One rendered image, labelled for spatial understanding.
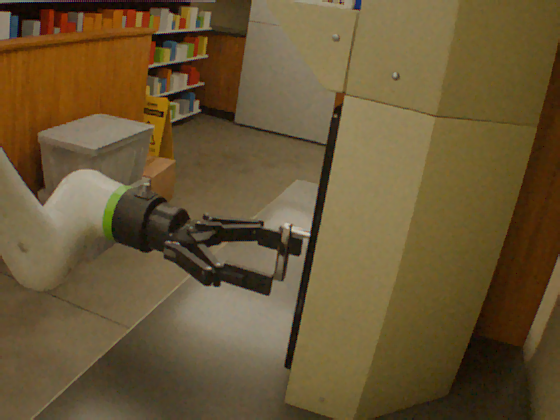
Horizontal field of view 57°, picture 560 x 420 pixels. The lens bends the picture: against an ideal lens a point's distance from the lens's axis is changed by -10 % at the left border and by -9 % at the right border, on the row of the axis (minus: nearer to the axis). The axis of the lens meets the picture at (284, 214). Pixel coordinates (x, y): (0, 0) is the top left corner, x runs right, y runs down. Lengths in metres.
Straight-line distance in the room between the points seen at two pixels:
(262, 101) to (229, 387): 5.22
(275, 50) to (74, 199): 5.08
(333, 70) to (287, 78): 5.19
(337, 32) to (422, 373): 0.52
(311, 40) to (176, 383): 0.54
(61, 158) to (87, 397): 2.25
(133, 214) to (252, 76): 5.18
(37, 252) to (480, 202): 0.62
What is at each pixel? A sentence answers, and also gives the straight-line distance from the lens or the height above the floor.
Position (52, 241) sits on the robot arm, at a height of 1.14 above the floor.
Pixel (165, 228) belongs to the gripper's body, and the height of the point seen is 1.16.
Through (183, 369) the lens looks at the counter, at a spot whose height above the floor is 0.94.
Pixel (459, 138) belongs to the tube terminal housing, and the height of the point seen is 1.39.
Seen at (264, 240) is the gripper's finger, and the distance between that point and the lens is 0.89.
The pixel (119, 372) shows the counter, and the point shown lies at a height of 0.94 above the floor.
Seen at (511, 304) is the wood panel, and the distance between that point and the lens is 1.15.
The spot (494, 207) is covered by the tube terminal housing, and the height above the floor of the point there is 1.29.
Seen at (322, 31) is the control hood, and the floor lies 1.48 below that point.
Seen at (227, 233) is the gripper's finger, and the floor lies 1.15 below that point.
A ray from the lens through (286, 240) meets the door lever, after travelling 0.79.
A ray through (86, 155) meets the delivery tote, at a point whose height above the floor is 0.61.
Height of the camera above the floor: 1.52
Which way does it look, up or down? 23 degrees down
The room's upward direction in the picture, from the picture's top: 10 degrees clockwise
